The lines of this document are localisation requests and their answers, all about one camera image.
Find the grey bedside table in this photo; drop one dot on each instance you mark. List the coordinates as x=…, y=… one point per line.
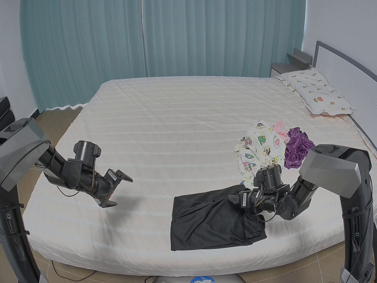
x=282, y=68

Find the black chest of drawers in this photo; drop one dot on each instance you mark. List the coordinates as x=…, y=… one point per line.
x=5, y=113

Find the white printed pillow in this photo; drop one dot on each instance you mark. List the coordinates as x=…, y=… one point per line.
x=318, y=90

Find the black T-shirt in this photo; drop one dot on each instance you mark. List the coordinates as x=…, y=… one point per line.
x=206, y=217

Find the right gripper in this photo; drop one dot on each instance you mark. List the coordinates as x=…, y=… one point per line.
x=249, y=199

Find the blue-green curtain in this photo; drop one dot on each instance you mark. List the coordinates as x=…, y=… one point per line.
x=82, y=40
x=221, y=25

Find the white printed pyjama top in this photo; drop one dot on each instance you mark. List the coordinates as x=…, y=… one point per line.
x=259, y=146

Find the purple garment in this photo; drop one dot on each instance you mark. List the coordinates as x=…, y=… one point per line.
x=296, y=149

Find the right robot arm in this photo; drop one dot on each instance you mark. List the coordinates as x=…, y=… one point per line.
x=332, y=166

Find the pink garment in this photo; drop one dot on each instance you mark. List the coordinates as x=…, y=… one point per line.
x=279, y=127

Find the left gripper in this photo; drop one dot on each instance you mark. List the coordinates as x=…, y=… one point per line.
x=104, y=189

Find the bed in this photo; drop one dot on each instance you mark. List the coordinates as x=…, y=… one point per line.
x=162, y=113

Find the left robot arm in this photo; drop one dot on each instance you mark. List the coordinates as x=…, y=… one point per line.
x=20, y=146

